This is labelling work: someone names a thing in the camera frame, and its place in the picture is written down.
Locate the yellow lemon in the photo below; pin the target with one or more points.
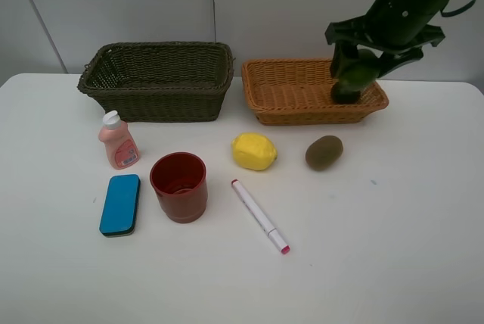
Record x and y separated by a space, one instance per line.
253 151

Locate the dark brown wicker basket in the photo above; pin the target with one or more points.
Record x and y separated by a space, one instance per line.
160 82

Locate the orange wicker basket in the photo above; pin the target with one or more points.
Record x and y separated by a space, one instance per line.
296 91

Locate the brown kiwi fruit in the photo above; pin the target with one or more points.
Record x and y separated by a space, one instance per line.
324 152

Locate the green lime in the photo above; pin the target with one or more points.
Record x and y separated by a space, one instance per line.
360 74

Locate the white pink marker pen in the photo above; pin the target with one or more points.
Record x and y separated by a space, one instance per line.
261 217

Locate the dark mangosteen fruit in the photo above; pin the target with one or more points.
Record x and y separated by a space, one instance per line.
342 94

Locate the red plastic cup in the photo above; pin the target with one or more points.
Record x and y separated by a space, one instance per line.
179 181

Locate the pink bottle white cap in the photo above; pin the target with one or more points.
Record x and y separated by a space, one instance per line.
121 150

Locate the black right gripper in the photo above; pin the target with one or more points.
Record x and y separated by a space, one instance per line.
397 28

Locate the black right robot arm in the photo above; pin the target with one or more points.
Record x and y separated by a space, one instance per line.
397 28

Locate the blue whiteboard eraser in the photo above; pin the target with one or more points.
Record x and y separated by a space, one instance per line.
120 209

